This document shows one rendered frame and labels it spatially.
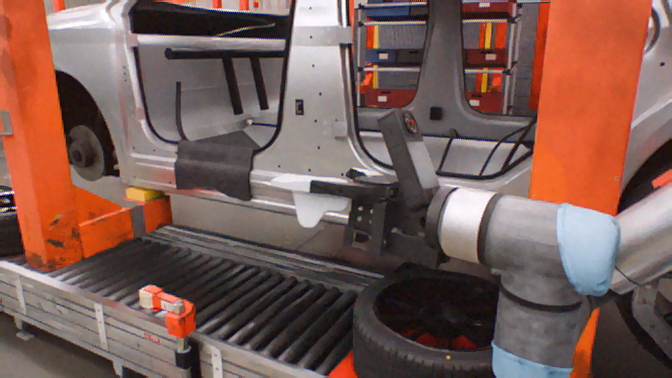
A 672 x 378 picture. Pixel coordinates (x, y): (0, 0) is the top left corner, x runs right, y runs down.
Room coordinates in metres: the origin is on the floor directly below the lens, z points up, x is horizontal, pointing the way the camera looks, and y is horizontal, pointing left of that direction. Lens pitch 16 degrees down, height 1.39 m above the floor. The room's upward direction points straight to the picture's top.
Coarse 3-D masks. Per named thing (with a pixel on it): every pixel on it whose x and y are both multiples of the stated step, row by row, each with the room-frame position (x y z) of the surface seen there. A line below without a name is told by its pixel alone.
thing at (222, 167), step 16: (192, 144) 2.08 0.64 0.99; (208, 144) 2.04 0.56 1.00; (224, 144) 2.01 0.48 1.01; (176, 160) 2.09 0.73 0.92; (192, 160) 2.05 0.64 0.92; (208, 160) 2.02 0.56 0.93; (224, 160) 1.97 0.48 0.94; (240, 160) 1.93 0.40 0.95; (176, 176) 2.07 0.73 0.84; (192, 176) 2.04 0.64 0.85; (208, 176) 1.98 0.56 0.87; (224, 176) 1.94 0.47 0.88; (240, 176) 1.90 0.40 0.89; (224, 192) 1.95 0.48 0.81; (240, 192) 1.91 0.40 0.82
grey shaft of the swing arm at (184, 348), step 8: (176, 304) 1.44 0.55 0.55; (184, 304) 1.46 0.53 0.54; (176, 312) 1.44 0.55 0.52; (184, 312) 1.45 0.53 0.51; (184, 336) 1.44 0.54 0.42; (184, 344) 1.44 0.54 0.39; (192, 344) 1.47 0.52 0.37; (176, 352) 1.44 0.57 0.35; (184, 352) 1.43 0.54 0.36; (192, 352) 1.46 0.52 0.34; (176, 360) 1.44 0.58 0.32; (184, 360) 1.42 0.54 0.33; (192, 360) 1.45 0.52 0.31; (184, 368) 1.43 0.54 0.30; (192, 368) 1.47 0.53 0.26; (184, 376) 1.44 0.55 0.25; (192, 376) 1.47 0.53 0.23; (200, 376) 1.46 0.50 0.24
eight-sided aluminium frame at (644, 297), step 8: (656, 280) 1.04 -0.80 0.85; (640, 288) 1.05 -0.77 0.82; (648, 288) 1.05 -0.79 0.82; (656, 288) 1.04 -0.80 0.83; (632, 296) 1.10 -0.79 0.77; (640, 296) 1.05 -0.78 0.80; (648, 296) 1.04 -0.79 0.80; (632, 304) 1.09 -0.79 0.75; (640, 304) 1.05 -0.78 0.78; (648, 304) 1.04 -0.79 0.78; (640, 312) 1.04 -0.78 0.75; (648, 312) 1.04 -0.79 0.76; (656, 312) 1.07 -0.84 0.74; (640, 320) 1.04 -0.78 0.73; (648, 320) 1.03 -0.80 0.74; (656, 320) 1.03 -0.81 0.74; (664, 320) 1.07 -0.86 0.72; (648, 328) 1.04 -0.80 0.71; (656, 328) 1.03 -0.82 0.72; (664, 328) 1.02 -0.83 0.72; (656, 336) 1.03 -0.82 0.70; (664, 336) 1.02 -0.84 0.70; (664, 344) 1.02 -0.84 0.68
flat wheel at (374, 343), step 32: (384, 288) 1.65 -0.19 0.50; (416, 288) 1.72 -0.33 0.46; (448, 288) 1.72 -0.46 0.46; (480, 288) 1.65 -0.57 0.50; (384, 320) 1.45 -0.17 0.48; (416, 320) 1.46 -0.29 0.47; (448, 320) 1.52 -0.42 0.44; (480, 320) 1.64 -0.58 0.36; (384, 352) 1.27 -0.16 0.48; (416, 352) 1.23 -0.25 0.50; (448, 352) 1.23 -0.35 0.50; (480, 352) 1.23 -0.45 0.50
